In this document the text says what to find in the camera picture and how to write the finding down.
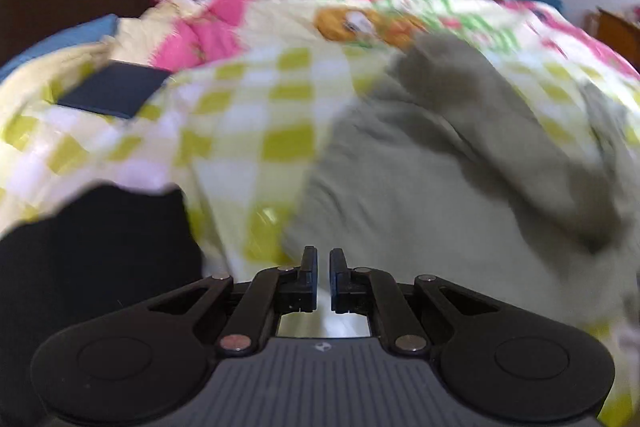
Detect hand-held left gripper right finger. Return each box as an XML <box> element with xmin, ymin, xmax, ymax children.
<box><xmin>329</xmin><ymin>248</ymin><xmax>503</xmax><ymax>357</ymax></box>

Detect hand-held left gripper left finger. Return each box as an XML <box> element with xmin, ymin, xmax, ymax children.
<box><xmin>146</xmin><ymin>246</ymin><xmax>319</xmax><ymax>357</ymax></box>

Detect grey-green pants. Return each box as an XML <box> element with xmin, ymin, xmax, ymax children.
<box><xmin>282</xmin><ymin>32</ymin><xmax>640</xmax><ymax>343</ymax></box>

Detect checkered printed blanket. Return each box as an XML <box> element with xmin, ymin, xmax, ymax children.
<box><xmin>0</xmin><ymin>0</ymin><xmax>640</xmax><ymax>427</ymax></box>

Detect black cloth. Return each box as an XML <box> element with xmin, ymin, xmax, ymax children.
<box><xmin>0</xmin><ymin>183</ymin><xmax>204</xmax><ymax>427</ymax></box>

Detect navy folded cloth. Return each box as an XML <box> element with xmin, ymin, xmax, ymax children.
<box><xmin>56</xmin><ymin>61</ymin><xmax>173</xmax><ymax>120</ymax></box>

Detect blue pillow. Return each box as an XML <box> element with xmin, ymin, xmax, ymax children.
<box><xmin>0</xmin><ymin>14</ymin><xmax>121</xmax><ymax>81</ymax></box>

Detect small wooden cabinet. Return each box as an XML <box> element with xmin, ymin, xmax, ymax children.
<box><xmin>584</xmin><ymin>6</ymin><xmax>640</xmax><ymax>70</ymax></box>

